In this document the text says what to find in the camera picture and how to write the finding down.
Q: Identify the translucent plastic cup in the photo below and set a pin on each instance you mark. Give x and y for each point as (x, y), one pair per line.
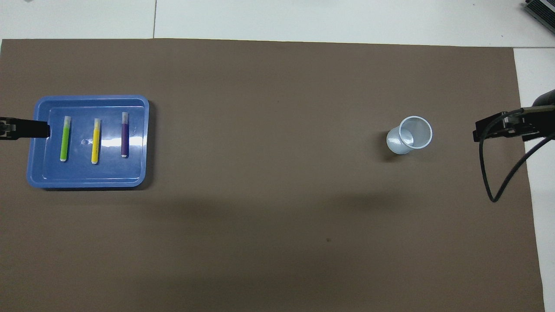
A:
(401, 145)

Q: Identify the blue plastic tray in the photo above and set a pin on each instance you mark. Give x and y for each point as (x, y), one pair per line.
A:
(86, 175)

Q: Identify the brown table mat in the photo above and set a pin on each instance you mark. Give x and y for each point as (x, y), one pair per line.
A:
(277, 130)

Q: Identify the green pen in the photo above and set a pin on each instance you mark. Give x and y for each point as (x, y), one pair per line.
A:
(65, 141)

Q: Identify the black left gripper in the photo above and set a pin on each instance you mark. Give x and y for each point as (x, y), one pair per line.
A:
(8, 128)

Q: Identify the yellow pen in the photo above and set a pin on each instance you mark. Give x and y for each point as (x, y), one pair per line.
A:
(96, 143)

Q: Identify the purple pen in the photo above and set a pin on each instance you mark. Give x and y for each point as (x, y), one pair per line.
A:
(125, 136)

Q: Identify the grey ribbed device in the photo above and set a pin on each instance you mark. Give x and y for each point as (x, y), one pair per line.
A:
(542, 11)

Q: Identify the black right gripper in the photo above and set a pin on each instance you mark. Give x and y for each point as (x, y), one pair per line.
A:
(527, 128)

